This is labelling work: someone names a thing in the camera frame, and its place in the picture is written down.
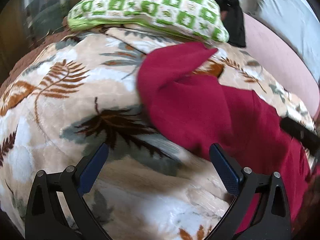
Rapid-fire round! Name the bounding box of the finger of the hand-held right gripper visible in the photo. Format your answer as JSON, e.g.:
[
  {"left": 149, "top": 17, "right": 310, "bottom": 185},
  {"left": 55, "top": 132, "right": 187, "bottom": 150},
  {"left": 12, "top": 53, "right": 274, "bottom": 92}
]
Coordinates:
[{"left": 281, "top": 117, "right": 320, "bottom": 155}]

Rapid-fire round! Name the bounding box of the black cloth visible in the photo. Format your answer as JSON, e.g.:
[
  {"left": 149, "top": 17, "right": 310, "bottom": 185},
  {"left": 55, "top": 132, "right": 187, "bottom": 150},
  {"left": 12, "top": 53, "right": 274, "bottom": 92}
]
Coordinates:
[{"left": 197, "top": 0, "right": 247, "bottom": 47}]

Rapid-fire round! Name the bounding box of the dark furniture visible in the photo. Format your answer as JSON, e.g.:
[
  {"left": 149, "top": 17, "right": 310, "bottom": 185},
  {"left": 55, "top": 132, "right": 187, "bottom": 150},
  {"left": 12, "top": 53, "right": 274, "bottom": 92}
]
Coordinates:
[{"left": 0, "top": 0, "right": 99, "bottom": 80}]

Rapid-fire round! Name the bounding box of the pink quilted sheet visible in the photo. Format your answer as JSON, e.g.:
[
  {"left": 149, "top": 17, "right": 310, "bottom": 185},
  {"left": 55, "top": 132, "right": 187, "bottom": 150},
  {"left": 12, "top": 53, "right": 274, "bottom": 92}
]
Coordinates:
[{"left": 244, "top": 12, "right": 320, "bottom": 120}]

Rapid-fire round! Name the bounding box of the dark red garment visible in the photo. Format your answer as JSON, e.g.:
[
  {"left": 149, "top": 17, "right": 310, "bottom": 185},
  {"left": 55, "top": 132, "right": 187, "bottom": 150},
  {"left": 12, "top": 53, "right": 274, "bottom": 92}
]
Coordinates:
[{"left": 137, "top": 41, "right": 313, "bottom": 234}]

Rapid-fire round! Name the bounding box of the green checked pillow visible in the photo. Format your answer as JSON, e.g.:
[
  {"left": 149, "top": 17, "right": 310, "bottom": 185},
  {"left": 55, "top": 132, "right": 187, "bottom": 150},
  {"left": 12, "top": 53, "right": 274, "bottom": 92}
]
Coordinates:
[{"left": 67, "top": 0, "right": 230, "bottom": 43}]

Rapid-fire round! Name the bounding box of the light grey pillow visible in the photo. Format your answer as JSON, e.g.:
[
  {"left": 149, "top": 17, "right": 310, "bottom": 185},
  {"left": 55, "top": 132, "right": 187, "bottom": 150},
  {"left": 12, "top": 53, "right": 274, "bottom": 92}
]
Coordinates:
[{"left": 249, "top": 0, "right": 320, "bottom": 74}]

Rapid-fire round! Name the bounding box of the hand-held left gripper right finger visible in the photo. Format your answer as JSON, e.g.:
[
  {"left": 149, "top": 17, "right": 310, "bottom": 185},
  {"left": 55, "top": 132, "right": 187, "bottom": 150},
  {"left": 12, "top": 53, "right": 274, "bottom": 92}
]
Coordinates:
[{"left": 209, "top": 143, "right": 292, "bottom": 240}]

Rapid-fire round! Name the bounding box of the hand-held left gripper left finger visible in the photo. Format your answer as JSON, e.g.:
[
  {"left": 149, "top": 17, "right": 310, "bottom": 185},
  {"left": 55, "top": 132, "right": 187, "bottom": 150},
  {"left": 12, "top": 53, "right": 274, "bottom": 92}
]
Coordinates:
[{"left": 25, "top": 142, "right": 113, "bottom": 240}]

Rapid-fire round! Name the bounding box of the leaf print fleece blanket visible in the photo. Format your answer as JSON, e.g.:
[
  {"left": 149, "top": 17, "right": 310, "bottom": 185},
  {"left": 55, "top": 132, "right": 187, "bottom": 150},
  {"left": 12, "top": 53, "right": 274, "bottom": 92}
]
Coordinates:
[{"left": 0, "top": 24, "right": 318, "bottom": 240}]

